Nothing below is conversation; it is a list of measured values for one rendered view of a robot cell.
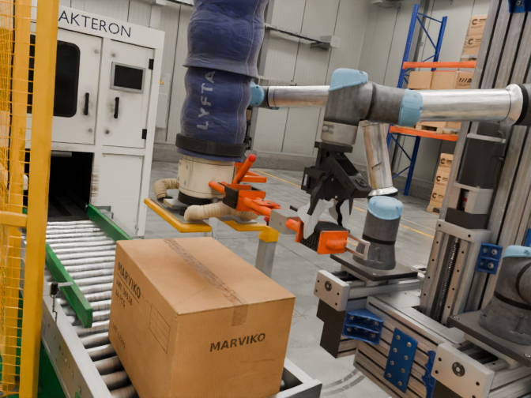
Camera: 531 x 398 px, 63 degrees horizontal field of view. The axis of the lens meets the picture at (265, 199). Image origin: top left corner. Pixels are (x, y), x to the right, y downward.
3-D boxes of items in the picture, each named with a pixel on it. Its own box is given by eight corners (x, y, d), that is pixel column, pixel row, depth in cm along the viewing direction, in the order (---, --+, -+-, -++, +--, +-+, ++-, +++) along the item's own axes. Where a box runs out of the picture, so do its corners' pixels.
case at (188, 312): (107, 336, 171) (116, 240, 163) (200, 321, 193) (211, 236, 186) (163, 443, 123) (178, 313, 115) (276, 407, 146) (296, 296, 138)
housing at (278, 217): (266, 226, 108) (269, 208, 107) (288, 225, 112) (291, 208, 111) (283, 234, 102) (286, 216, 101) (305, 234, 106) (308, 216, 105)
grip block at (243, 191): (220, 203, 125) (223, 183, 124) (249, 204, 130) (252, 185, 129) (235, 211, 118) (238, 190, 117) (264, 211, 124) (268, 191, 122)
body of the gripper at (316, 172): (325, 193, 102) (334, 142, 99) (349, 202, 95) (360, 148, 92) (299, 192, 98) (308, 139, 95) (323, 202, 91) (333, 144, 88)
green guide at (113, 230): (86, 215, 322) (87, 203, 320) (100, 214, 329) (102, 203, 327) (187, 309, 201) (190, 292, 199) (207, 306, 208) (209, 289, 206)
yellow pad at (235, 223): (193, 204, 163) (194, 190, 162) (216, 204, 168) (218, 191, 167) (237, 231, 135) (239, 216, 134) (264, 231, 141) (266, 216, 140)
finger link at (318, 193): (315, 219, 94) (333, 183, 95) (320, 221, 93) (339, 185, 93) (301, 210, 92) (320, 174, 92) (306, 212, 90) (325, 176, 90)
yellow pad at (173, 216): (143, 203, 152) (144, 189, 151) (170, 203, 158) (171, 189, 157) (180, 233, 125) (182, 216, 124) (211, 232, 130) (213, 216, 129)
